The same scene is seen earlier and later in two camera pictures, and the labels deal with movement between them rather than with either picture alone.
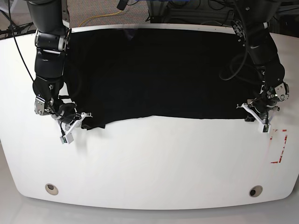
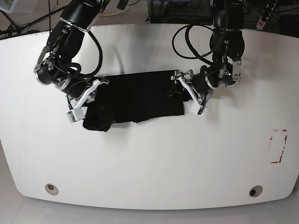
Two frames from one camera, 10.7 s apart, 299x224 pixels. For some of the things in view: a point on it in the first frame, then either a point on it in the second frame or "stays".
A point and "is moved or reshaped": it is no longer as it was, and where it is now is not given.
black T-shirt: x=203 y=73 is moved or reshaped
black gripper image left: x=68 y=113 to x=76 y=89
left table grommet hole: x=51 y=189 stays
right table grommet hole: x=255 y=191 stays
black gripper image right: x=262 y=106 to x=201 y=85
